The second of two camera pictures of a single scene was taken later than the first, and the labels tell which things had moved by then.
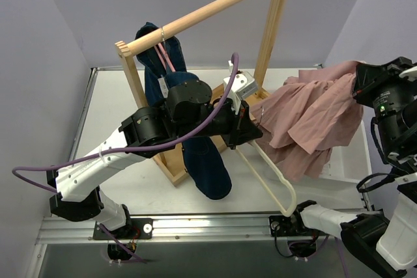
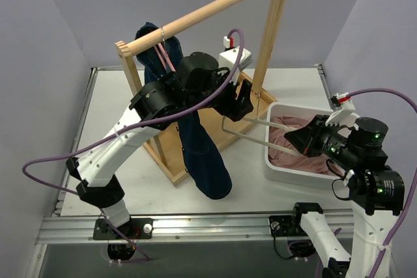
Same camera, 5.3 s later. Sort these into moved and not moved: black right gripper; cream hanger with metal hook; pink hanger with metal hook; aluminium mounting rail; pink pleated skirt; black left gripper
Moved: black left gripper; pink pleated skirt; black right gripper; cream hanger with metal hook
Not moved: pink hanger with metal hook; aluminium mounting rail
